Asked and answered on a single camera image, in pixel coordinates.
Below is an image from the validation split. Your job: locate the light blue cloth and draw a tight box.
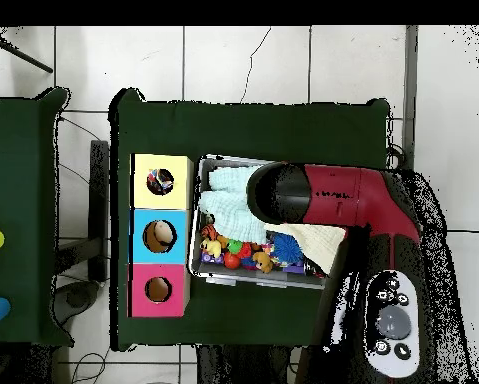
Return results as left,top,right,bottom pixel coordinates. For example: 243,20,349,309
198,164,269,244

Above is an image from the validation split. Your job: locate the cream yellow cloth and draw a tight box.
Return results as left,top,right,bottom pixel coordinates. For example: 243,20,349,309
264,222,347,275

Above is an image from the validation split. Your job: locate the colourful knotted cloth toy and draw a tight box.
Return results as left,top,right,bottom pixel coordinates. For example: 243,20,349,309
147,168,175,195

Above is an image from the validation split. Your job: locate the shallow silver mesh bin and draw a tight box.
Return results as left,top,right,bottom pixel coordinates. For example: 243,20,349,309
188,153,329,290

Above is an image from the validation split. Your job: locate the wooden box with three holes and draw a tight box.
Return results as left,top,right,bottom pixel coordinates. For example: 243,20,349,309
128,153,194,319

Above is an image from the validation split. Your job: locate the colourful spiky caterpillar toy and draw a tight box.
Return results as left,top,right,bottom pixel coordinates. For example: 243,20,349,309
227,238,253,259

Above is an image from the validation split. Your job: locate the yellow duck plush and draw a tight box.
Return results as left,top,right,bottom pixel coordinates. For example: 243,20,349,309
201,237,227,260

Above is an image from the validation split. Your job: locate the brown teddy plush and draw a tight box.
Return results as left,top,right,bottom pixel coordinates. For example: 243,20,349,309
252,250,274,274

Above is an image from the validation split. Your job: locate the large blue spiky ball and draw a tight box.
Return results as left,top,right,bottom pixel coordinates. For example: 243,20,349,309
270,231,305,264

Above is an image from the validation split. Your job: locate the grey round floor base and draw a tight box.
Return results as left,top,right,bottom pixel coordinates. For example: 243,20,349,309
54,279,101,326

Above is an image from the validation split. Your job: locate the dark green side table cloth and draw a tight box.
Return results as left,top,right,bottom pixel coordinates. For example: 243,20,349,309
0,87,74,346

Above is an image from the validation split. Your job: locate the black tripod leg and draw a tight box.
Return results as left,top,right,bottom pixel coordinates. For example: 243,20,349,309
0,33,54,74

